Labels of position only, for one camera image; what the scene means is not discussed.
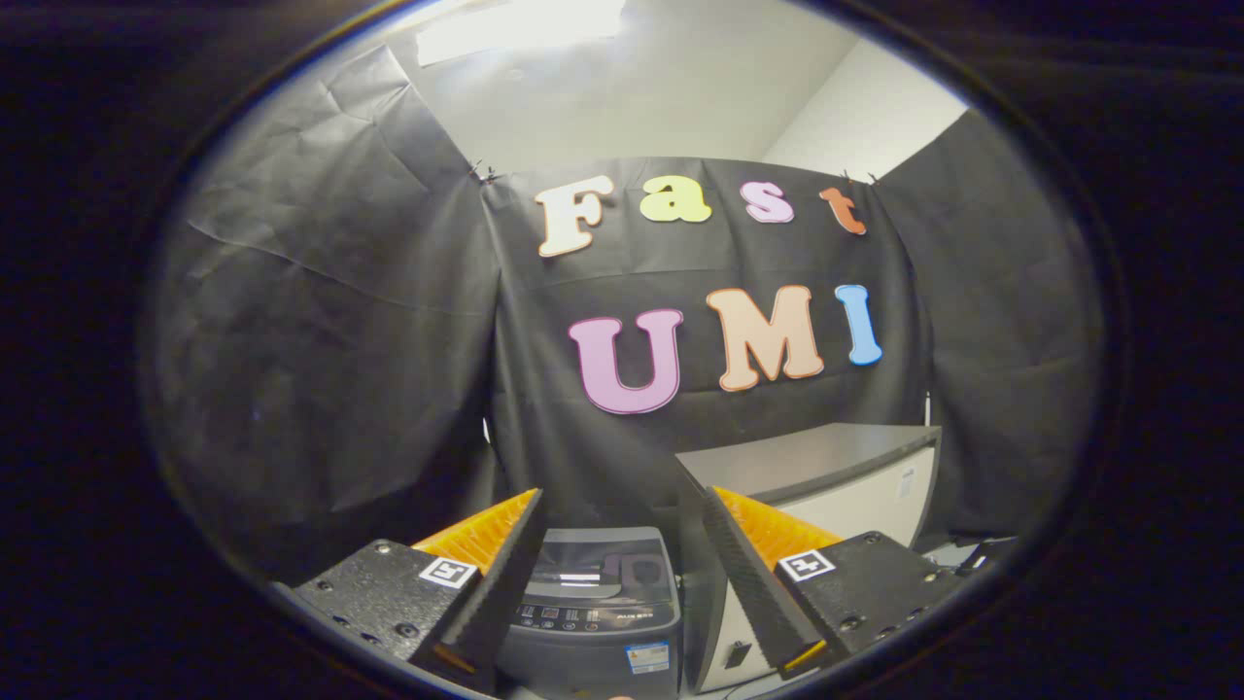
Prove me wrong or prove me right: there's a black backdrop cloth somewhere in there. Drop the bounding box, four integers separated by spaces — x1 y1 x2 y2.
146 44 1104 584

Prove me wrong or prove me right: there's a white cabinet with grey top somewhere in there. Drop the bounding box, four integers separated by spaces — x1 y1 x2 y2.
674 422 942 693

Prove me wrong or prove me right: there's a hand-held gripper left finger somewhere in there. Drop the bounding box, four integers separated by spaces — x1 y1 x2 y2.
275 488 545 682

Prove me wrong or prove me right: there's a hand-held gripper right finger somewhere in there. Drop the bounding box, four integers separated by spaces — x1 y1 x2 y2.
702 486 973 680

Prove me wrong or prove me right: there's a dark grey washing machine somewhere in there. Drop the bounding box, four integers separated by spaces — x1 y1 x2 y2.
496 527 683 699

